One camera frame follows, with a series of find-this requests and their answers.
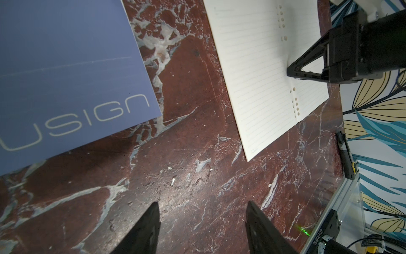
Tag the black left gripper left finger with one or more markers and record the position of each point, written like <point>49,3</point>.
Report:
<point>143,237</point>

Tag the black utility knife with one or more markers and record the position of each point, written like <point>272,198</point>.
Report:
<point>348,163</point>

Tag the lined notebook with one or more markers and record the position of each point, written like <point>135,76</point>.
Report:
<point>71,73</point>
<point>256,41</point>

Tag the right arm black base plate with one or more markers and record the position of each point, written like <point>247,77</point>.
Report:
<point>324,241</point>

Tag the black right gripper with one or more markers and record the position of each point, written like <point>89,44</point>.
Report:
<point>354,50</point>

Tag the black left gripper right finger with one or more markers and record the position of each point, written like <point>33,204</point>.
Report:
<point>263,237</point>

